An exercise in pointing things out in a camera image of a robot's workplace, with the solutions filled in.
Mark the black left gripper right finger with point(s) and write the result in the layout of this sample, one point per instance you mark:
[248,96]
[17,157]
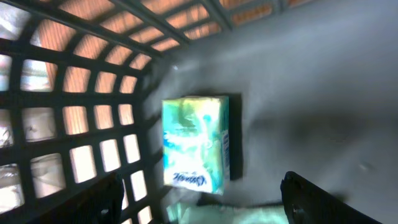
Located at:
[306,203]

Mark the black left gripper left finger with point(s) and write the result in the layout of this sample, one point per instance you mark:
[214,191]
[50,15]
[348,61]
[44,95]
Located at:
[100,204]

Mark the teal tissue pack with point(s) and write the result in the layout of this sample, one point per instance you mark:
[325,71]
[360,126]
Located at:
[196,143]

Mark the mint Zappy wipes packet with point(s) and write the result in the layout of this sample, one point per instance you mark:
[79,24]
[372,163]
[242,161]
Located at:
[220,214]

